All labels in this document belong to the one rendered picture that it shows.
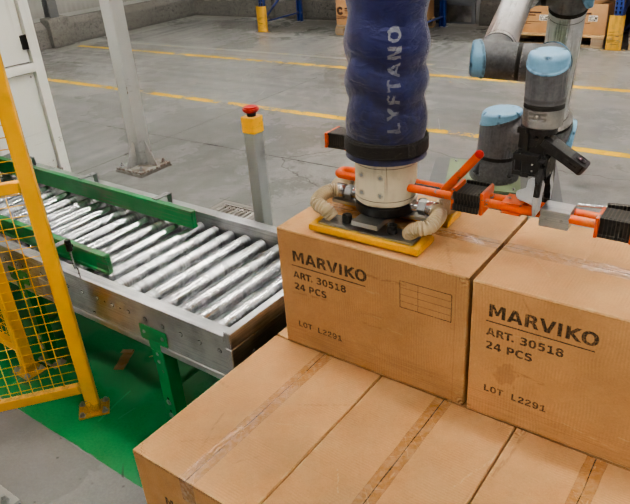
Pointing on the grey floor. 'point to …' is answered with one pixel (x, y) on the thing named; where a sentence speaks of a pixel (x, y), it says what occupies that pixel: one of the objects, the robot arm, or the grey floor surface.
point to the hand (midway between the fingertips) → (542, 206)
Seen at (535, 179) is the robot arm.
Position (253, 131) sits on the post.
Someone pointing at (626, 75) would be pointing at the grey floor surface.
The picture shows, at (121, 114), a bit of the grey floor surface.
